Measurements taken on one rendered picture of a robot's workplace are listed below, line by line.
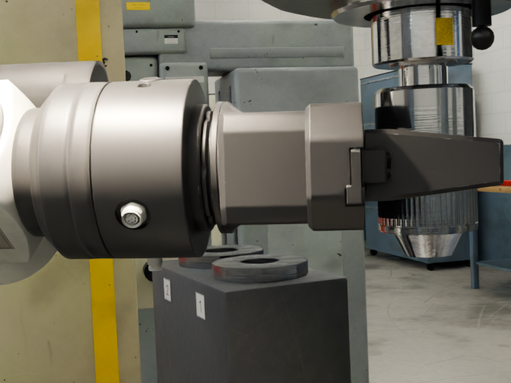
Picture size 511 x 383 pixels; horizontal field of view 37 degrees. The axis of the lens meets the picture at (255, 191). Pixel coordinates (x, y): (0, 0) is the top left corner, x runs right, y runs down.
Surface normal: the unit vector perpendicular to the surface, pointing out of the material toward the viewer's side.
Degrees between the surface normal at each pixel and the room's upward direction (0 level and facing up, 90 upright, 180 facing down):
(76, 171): 87
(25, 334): 90
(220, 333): 90
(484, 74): 90
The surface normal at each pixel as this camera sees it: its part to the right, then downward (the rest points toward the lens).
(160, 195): -0.09, 0.30
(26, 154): -0.10, -0.25
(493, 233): -0.96, 0.06
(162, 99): -0.09, -0.68
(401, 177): -0.10, 0.06
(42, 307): 0.29, 0.04
